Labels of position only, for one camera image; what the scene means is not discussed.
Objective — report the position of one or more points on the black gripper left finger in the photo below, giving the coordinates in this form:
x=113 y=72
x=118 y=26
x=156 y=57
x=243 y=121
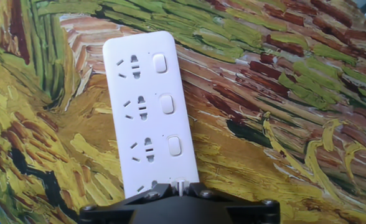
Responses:
x=117 y=213

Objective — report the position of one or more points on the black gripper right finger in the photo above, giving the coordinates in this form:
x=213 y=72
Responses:
x=251 y=213

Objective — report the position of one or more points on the white four-button power strip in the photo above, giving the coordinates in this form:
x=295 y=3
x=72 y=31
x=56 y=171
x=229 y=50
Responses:
x=145 y=130

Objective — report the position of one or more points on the Van Gogh painting cloth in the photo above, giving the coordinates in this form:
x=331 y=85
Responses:
x=279 y=140

